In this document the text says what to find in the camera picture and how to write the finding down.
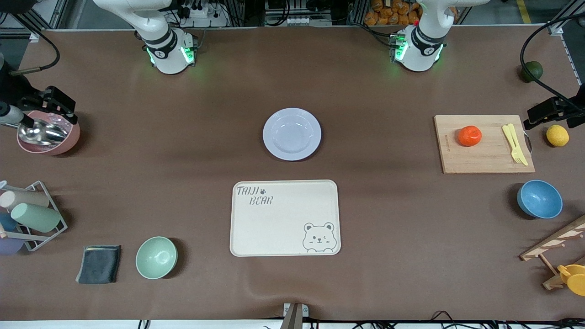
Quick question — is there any orange fruit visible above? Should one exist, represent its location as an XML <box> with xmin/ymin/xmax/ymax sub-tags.
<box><xmin>457</xmin><ymin>125</ymin><xmax>483</xmax><ymax>147</ymax></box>

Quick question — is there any white round plate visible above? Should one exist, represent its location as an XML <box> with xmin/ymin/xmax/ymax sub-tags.
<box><xmin>262</xmin><ymin>107</ymin><xmax>322</xmax><ymax>162</ymax></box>

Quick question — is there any pink bowl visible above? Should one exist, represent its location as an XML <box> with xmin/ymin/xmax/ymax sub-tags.
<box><xmin>16</xmin><ymin>110</ymin><xmax>81</xmax><ymax>156</ymax></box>

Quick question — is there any metal scoop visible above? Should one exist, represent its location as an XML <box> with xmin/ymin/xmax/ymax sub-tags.
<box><xmin>17</xmin><ymin>119</ymin><xmax>69</xmax><ymax>147</ymax></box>

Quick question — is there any yellow lemon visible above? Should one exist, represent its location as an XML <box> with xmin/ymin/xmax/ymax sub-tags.
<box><xmin>546</xmin><ymin>125</ymin><xmax>570</xmax><ymax>147</ymax></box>

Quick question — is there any yellow plastic fork knife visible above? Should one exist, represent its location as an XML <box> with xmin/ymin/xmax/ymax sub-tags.
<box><xmin>507</xmin><ymin>123</ymin><xmax>529</xmax><ymax>166</ymax></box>

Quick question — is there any dark green round fruit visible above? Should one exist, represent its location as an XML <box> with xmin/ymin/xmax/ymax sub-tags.
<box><xmin>521</xmin><ymin>61</ymin><xmax>544</xmax><ymax>83</ymax></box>

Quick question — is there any wooden cutting board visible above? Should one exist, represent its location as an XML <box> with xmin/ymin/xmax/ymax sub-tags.
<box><xmin>434</xmin><ymin>115</ymin><xmax>536</xmax><ymax>175</ymax></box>

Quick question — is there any blue bowl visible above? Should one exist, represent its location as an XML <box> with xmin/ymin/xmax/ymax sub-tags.
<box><xmin>517</xmin><ymin>180</ymin><xmax>564</xmax><ymax>219</ymax></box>

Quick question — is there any beige cup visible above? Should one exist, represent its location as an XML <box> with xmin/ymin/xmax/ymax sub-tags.
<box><xmin>0</xmin><ymin>190</ymin><xmax>50</xmax><ymax>211</ymax></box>

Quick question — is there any light green cup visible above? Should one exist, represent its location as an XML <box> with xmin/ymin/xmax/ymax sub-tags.
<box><xmin>11</xmin><ymin>202</ymin><xmax>61</xmax><ymax>233</ymax></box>

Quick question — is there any wooden rack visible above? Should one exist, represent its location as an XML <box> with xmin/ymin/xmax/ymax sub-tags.
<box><xmin>520</xmin><ymin>215</ymin><xmax>585</xmax><ymax>291</ymax></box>

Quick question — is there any purple cup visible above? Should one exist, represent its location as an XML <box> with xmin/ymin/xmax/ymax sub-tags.
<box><xmin>0</xmin><ymin>238</ymin><xmax>24</xmax><ymax>255</ymax></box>

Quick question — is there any dark grey folded cloth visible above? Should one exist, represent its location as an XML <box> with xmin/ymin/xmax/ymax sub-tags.
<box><xmin>75</xmin><ymin>245</ymin><xmax>122</xmax><ymax>285</ymax></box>

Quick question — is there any yellow cup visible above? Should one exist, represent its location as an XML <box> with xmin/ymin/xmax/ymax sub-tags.
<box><xmin>558</xmin><ymin>264</ymin><xmax>585</xmax><ymax>297</ymax></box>

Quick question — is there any light green bowl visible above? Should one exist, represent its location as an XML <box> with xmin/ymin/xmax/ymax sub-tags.
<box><xmin>135</xmin><ymin>236</ymin><xmax>178</xmax><ymax>280</ymax></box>

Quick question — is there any white power strip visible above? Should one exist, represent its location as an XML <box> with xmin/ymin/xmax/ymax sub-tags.
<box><xmin>181</xmin><ymin>0</ymin><xmax>229</xmax><ymax>28</ymax></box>

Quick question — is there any bag of orange items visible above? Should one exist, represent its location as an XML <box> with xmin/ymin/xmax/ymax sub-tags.
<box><xmin>364</xmin><ymin>0</ymin><xmax>421</xmax><ymax>26</ymax></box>

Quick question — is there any brown table cover sheet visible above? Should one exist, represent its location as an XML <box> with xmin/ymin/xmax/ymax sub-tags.
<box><xmin>0</xmin><ymin>25</ymin><xmax>585</xmax><ymax>321</ymax></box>

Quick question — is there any cream bear print tray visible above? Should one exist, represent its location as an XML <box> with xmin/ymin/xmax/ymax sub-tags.
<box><xmin>229</xmin><ymin>180</ymin><xmax>341</xmax><ymax>257</ymax></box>

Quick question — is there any white socket strip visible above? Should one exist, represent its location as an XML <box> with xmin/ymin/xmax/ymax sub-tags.
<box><xmin>286</xmin><ymin>16</ymin><xmax>332</xmax><ymax>27</ymax></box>

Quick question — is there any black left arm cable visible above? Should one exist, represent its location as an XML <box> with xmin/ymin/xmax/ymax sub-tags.
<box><xmin>520</xmin><ymin>13</ymin><xmax>585</xmax><ymax>115</ymax></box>

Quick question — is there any grey wire cup rack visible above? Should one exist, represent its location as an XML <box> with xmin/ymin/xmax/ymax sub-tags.
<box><xmin>0</xmin><ymin>180</ymin><xmax>68</xmax><ymax>252</ymax></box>

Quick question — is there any black arm base cable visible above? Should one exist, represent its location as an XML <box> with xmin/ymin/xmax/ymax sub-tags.
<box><xmin>359</xmin><ymin>22</ymin><xmax>396</xmax><ymax>49</ymax></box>

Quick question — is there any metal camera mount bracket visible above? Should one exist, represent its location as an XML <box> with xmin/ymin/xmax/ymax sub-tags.
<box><xmin>280</xmin><ymin>302</ymin><xmax>309</xmax><ymax>329</ymax></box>

